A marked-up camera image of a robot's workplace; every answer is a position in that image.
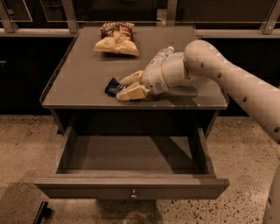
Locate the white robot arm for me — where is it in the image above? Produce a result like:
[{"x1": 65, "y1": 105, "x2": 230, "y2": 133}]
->
[{"x1": 116, "y1": 39, "x2": 280, "y2": 144}]

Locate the dark blue rxbar wrapper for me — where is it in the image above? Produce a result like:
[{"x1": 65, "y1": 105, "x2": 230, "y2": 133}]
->
[{"x1": 105, "y1": 78, "x2": 127, "y2": 97}]

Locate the round metal drawer knob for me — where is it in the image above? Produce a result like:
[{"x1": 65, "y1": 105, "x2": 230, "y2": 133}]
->
[{"x1": 129, "y1": 189, "x2": 137, "y2": 200}]

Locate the grey cabinet with counter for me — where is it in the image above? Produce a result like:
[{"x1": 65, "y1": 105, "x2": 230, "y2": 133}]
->
[{"x1": 41, "y1": 26, "x2": 228, "y2": 136}]

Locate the metal railing frame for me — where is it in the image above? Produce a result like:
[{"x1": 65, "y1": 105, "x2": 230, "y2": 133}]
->
[{"x1": 0, "y1": 0, "x2": 280, "y2": 39}]

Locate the white lying water bottle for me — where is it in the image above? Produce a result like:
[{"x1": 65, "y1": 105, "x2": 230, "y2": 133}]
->
[{"x1": 145, "y1": 46, "x2": 174, "y2": 69}]

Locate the dark base corner object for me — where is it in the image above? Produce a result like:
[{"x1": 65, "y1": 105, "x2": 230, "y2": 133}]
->
[{"x1": 0, "y1": 182, "x2": 48, "y2": 224}]

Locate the open grey top drawer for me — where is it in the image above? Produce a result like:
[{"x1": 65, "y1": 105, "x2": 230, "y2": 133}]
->
[{"x1": 35, "y1": 127, "x2": 229, "y2": 200}]

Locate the yellow brown chip bag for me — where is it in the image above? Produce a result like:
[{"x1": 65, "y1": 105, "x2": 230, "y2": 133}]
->
[{"x1": 94, "y1": 22, "x2": 139, "y2": 56}]

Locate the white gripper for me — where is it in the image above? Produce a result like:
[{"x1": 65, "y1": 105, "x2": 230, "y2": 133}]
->
[{"x1": 116, "y1": 65, "x2": 168, "y2": 102}]

